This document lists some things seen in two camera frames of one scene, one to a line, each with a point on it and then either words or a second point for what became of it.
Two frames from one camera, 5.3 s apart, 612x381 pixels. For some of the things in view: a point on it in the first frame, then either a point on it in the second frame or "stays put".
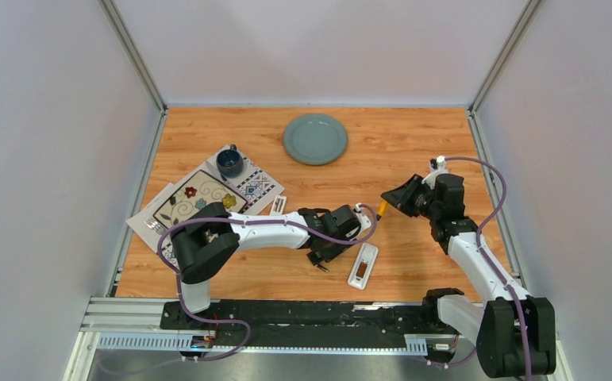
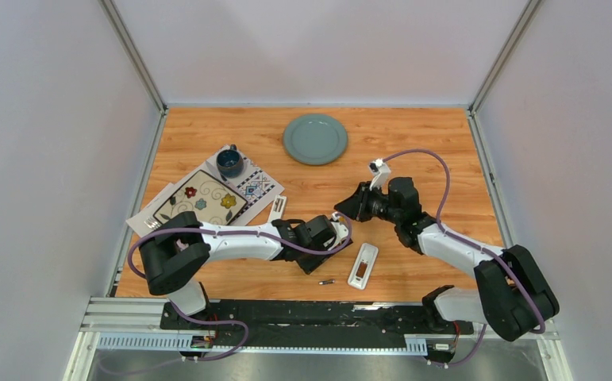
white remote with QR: x=278 y=206 stays put
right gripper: x=401 y=196 to x=356 y=205
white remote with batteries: x=363 y=266 stays put
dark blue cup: x=229 y=162 stays put
